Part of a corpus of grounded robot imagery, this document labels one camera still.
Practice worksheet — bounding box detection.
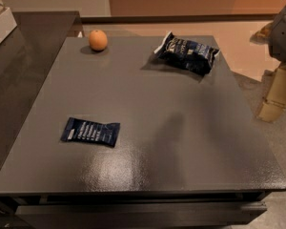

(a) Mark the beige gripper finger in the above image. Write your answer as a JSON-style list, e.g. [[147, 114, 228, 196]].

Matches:
[[257, 62, 286, 122]]

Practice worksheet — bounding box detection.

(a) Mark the orange fruit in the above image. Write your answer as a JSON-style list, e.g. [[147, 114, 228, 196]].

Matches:
[[89, 30, 108, 52]]

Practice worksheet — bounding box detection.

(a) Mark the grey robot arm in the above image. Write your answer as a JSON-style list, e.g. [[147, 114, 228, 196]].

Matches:
[[257, 5, 286, 122]]

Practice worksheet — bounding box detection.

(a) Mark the dark blue rxbar wrapper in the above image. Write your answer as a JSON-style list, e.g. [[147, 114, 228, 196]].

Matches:
[[61, 117, 120, 147]]

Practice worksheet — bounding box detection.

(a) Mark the dark blue chip bag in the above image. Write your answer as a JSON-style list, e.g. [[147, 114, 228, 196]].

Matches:
[[153, 31, 219, 76]]

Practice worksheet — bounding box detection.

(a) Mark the white box on counter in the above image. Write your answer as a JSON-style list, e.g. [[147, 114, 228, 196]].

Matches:
[[0, 8, 17, 44]]

